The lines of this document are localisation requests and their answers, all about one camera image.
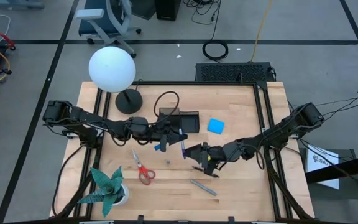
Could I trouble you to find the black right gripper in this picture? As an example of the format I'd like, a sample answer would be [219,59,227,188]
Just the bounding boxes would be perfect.
[185,141,228,178]

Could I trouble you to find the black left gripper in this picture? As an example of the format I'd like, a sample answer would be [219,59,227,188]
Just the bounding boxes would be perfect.
[149,117,188,154]

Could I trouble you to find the blue and white pen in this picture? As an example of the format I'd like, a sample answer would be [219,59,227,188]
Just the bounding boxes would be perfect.
[178,128,186,160]

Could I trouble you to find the light blue sticky note pad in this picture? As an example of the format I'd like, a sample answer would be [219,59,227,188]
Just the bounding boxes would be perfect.
[207,118,226,136]

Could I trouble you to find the silver Sharpie marker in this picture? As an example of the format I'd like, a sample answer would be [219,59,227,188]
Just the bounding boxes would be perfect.
[190,179,218,197]

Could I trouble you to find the red-handled scissors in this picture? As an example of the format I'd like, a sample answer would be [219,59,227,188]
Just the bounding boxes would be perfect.
[131,149,157,186]

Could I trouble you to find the black mesh desk organizer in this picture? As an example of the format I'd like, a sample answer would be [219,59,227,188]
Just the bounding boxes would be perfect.
[158,107,200,134]

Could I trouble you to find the grey and blue office chair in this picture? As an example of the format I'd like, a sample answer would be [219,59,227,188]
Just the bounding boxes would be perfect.
[75,0,142,58]

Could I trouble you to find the snake plant in white pot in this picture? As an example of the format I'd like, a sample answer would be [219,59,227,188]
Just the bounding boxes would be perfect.
[78,166,131,218]

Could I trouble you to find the black perforated computer case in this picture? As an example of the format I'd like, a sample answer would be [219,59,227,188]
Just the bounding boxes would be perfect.
[195,62,277,83]

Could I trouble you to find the white globe table lamp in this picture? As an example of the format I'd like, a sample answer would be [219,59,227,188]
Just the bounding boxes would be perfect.
[88,46,144,115]

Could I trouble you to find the white paper sign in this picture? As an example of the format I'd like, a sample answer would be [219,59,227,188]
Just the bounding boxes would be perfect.
[305,144,340,190]

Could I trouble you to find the black computer tower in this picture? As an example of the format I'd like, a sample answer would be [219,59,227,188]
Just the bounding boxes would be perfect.
[154,0,182,22]

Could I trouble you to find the black metal beam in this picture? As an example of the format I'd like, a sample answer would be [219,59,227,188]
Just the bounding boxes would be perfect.
[305,151,358,188]

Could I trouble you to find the grey side table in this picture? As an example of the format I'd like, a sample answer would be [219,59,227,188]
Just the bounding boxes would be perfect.
[299,147,358,200]

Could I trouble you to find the grey metal base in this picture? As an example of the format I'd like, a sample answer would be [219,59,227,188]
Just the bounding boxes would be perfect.
[0,0,45,9]

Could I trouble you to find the black metal table frame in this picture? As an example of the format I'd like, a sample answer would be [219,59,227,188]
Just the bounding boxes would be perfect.
[50,80,316,224]

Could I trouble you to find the black coiled cable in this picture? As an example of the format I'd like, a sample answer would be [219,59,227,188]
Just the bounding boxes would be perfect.
[201,39,229,62]

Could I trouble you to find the yellow hanging cable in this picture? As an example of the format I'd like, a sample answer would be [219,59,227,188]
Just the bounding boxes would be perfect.
[249,0,274,63]

